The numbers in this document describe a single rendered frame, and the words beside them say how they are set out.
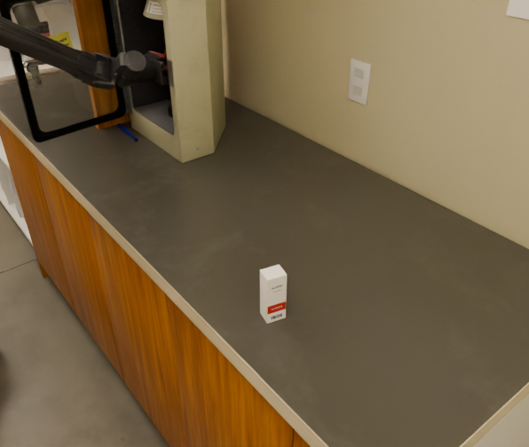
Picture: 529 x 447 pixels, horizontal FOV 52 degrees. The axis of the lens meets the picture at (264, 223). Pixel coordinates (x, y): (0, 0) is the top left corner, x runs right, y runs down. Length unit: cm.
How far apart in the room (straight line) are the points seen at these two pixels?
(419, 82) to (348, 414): 84
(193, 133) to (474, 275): 84
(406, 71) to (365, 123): 21
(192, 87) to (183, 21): 17
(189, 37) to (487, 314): 97
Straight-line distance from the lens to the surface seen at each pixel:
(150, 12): 156
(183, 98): 151
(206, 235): 126
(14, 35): 140
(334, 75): 162
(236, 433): 127
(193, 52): 149
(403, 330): 105
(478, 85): 133
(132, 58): 150
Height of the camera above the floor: 166
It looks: 34 degrees down
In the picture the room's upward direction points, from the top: straight up
